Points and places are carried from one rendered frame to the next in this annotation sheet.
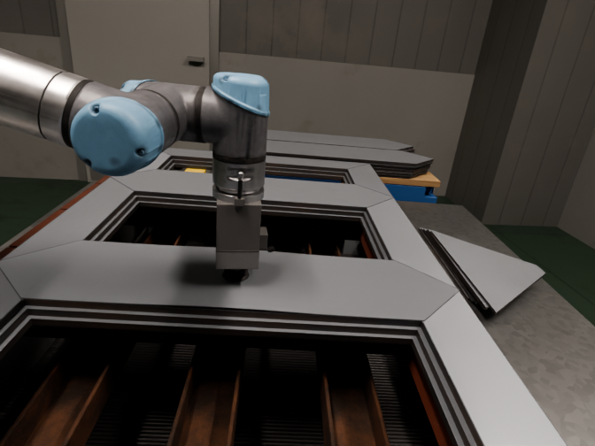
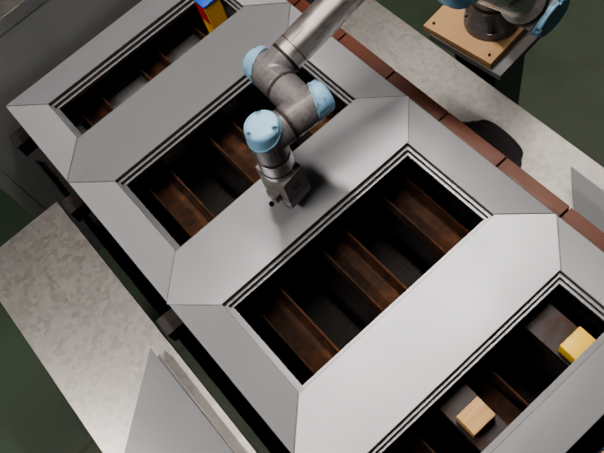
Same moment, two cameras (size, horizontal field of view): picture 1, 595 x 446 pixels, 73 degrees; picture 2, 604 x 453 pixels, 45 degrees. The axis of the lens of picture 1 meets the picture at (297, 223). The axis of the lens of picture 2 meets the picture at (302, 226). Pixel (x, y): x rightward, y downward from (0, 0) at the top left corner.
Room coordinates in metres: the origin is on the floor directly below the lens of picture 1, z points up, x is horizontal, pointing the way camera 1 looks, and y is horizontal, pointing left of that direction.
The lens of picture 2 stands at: (1.36, -0.14, 2.31)
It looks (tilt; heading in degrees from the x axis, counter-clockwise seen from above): 63 degrees down; 164
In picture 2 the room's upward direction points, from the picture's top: 24 degrees counter-clockwise
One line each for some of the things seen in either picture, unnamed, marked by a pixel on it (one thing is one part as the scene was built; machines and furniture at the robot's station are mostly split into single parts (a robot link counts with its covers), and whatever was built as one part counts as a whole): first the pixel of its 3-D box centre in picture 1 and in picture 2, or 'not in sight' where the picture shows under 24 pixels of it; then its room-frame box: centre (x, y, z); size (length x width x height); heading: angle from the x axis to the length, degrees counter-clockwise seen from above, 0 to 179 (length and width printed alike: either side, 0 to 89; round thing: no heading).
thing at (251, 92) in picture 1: (238, 117); (268, 137); (0.56, 0.09, 1.10); 0.09 x 0.08 x 0.11; 91
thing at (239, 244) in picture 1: (244, 223); (279, 180); (0.56, 0.08, 0.94); 0.10 x 0.09 x 0.16; 102
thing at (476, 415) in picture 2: not in sight; (475, 417); (1.18, 0.08, 0.79); 0.06 x 0.05 x 0.04; 94
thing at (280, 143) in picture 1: (327, 151); not in sight; (1.59, -0.09, 0.82); 0.80 x 0.40 x 0.06; 94
